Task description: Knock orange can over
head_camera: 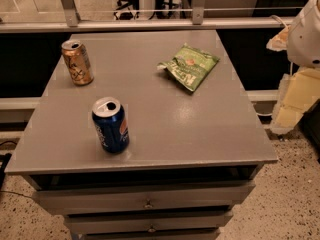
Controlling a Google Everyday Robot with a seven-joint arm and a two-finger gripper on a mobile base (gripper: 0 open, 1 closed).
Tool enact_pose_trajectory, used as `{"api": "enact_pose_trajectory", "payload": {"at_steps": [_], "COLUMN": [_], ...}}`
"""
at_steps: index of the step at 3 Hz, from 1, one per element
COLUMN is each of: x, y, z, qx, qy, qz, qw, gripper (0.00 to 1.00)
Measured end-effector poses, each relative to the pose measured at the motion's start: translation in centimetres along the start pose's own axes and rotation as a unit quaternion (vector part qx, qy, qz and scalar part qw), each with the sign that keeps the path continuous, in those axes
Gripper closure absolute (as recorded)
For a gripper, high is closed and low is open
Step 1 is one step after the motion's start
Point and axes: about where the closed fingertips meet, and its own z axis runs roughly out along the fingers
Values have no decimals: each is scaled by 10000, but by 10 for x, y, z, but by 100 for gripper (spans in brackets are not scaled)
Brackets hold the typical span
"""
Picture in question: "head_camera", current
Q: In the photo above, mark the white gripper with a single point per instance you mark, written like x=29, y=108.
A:
x=305, y=39

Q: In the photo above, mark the orange soda can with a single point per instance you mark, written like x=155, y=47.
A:
x=77, y=61

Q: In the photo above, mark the blue Pepsi can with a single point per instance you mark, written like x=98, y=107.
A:
x=110, y=122

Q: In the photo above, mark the green chip bag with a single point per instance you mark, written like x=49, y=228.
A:
x=190, y=66

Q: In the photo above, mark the metal window railing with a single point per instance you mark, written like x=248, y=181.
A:
x=36, y=16

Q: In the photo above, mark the grey drawer cabinet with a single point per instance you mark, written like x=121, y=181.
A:
x=175, y=136

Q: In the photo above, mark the top grey drawer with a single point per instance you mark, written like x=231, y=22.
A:
x=143, y=198

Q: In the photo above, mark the grey drawer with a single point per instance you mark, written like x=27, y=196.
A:
x=143, y=198
x=148, y=222

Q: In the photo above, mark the middle grey drawer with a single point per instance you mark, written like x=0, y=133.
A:
x=148, y=222

